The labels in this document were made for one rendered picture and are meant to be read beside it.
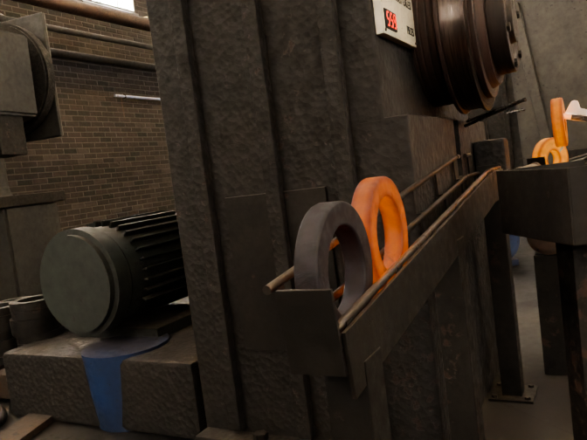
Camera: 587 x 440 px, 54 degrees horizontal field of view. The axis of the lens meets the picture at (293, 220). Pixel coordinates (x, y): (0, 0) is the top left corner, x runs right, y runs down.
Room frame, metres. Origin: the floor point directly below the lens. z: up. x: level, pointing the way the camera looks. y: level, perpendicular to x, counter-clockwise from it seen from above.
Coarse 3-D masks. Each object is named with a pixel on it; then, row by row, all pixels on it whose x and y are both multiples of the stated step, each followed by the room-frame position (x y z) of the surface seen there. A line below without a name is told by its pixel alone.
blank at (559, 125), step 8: (552, 104) 1.82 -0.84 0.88; (560, 104) 1.80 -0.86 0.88; (552, 112) 1.80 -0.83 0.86; (560, 112) 1.79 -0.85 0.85; (552, 120) 1.80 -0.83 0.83; (560, 120) 1.79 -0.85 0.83; (552, 128) 1.80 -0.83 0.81; (560, 128) 1.79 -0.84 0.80; (560, 136) 1.80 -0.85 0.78; (560, 144) 1.83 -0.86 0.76
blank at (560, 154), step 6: (546, 138) 2.09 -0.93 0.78; (552, 138) 2.07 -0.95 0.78; (540, 144) 2.06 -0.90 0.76; (546, 144) 2.06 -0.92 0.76; (552, 144) 2.07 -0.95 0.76; (534, 150) 2.07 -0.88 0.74; (540, 150) 2.05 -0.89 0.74; (546, 150) 2.06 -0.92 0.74; (552, 150) 2.09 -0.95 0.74; (558, 150) 2.08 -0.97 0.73; (564, 150) 2.10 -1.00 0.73; (534, 156) 2.06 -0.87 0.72; (540, 156) 2.04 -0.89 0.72; (546, 156) 2.06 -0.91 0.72; (558, 156) 2.09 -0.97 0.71; (564, 156) 2.10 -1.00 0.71; (546, 162) 2.05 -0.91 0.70; (558, 162) 2.09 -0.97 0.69
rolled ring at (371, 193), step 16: (384, 176) 0.91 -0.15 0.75; (368, 192) 0.86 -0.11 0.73; (384, 192) 0.90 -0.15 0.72; (368, 208) 0.84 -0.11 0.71; (384, 208) 0.96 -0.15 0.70; (400, 208) 0.96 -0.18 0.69; (368, 224) 0.83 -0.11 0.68; (384, 224) 0.97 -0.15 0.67; (400, 224) 0.96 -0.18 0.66; (384, 240) 0.98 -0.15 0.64; (400, 240) 0.96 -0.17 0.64; (384, 256) 0.96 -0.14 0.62; (400, 256) 0.95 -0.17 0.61
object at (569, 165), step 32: (512, 192) 1.21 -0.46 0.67; (544, 192) 1.08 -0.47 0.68; (576, 192) 1.01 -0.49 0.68; (512, 224) 1.22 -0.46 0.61; (544, 224) 1.10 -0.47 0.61; (576, 224) 1.01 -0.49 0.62; (576, 256) 1.14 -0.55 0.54; (576, 288) 1.14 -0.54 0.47; (576, 320) 1.15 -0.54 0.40; (576, 352) 1.16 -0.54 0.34; (576, 384) 1.17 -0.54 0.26; (576, 416) 1.18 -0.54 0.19
